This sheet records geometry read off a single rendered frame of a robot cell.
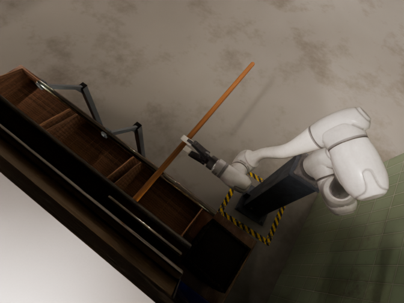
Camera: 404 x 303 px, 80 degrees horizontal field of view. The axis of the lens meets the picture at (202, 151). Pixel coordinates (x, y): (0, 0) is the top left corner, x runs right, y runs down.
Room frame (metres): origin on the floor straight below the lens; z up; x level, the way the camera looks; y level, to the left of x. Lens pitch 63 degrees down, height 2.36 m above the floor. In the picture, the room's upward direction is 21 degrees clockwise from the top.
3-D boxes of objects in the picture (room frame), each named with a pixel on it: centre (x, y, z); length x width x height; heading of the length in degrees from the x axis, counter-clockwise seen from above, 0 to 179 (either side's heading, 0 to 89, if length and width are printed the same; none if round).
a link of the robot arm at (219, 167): (0.53, -0.12, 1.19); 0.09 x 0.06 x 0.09; 164
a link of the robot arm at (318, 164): (0.82, -0.71, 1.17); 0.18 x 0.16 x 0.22; 30
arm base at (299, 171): (0.85, -0.71, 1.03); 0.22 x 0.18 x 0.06; 168
